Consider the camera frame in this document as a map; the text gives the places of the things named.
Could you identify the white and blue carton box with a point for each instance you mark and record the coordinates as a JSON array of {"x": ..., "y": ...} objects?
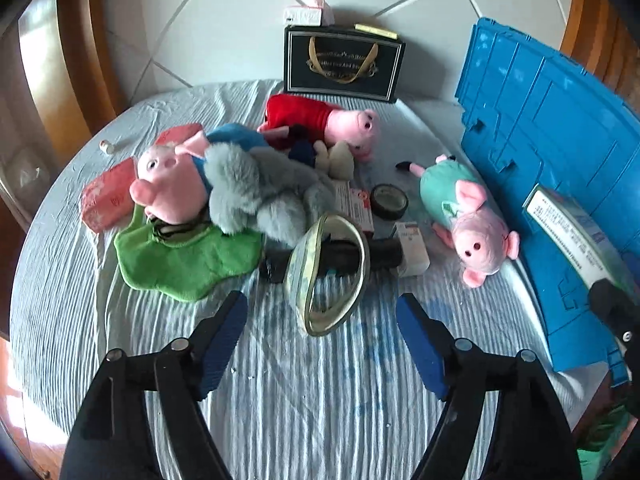
[{"x": 565, "y": 230}]

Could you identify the striped light blue bed sheet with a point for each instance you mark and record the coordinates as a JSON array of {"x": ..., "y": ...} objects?
[{"x": 300, "y": 410}]

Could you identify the grey furry plush toy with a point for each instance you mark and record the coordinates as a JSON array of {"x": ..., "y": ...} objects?
[{"x": 250, "y": 185}]

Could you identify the blue plastic container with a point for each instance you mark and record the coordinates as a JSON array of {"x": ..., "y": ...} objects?
[{"x": 525, "y": 110}]

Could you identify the small white bottle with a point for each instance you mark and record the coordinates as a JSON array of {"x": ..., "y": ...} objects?
[{"x": 106, "y": 146}]

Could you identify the red dress pig plush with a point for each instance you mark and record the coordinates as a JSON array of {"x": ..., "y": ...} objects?
[{"x": 300, "y": 115}]

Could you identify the black tape roll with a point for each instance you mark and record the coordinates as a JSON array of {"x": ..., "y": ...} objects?
[{"x": 376, "y": 205}]

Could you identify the dark blue satin cloth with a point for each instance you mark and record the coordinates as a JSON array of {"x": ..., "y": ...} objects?
[{"x": 300, "y": 152}]

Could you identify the clear plastic bag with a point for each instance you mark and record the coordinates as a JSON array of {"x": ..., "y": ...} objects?
[{"x": 22, "y": 175}]

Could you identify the blue shirt pig plush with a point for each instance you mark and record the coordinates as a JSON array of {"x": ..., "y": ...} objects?
[{"x": 165, "y": 180}]

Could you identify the wooden door frame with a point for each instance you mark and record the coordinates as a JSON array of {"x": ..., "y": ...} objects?
[{"x": 85, "y": 35}]

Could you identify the flat gold box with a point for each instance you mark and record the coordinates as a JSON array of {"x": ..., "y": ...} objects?
[{"x": 375, "y": 31}]

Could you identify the teal dress pig plush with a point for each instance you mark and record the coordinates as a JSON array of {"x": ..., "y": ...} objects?
[{"x": 475, "y": 240}]

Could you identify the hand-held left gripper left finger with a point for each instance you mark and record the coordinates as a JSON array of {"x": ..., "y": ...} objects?
[{"x": 225, "y": 340}]

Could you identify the red white medicine box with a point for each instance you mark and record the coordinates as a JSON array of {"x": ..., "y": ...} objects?
[{"x": 360, "y": 207}]

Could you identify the green fleece cloth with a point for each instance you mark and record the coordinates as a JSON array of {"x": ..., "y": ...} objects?
[{"x": 190, "y": 265}]

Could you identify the green fabric item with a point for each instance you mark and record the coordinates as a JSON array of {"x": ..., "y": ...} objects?
[{"x": 602, "y": 440}]

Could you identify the wooden wall panel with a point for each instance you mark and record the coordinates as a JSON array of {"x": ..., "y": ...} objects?
[{"x": 600, "y": 35}]

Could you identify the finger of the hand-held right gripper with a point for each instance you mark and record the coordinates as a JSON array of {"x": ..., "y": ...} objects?
[{"x": 612, "y": 305}]

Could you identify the pink white tissue box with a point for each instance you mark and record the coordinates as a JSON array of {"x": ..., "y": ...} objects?
[{"x": 305, "y": 10}]

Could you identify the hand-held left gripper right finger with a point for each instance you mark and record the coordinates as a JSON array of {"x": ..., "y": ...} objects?
[{"x": 420, "y": 345}]

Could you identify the small cream plush toy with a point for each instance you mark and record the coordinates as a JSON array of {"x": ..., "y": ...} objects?
[{"x": 340, "y": 162}]

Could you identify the pink tissue pack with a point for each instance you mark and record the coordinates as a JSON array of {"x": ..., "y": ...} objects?
[
  {"x": 175, "y": 135},
  {"x": 105, "y": 200}
]

